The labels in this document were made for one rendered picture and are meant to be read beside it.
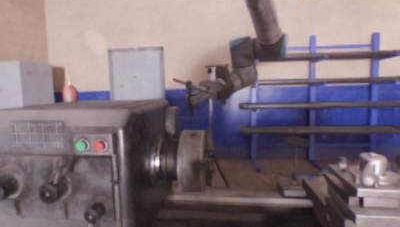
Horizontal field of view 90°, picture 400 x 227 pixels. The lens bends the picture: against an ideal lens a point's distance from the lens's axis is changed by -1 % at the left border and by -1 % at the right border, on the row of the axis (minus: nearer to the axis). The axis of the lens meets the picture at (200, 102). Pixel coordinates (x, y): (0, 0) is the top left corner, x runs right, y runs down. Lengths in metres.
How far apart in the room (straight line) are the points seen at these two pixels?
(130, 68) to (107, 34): 0.82
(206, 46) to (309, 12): 1.87
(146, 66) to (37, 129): 3.38
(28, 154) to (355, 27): 4.50
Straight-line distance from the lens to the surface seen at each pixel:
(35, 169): 0.86
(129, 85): 4.21
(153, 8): 4.31
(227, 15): 4.04
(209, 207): 1.12
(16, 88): 4.17
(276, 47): 0.82
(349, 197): 0.74
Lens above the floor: 1.40
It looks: 5 degrees down
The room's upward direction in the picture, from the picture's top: 1 degrees counter-clockwise
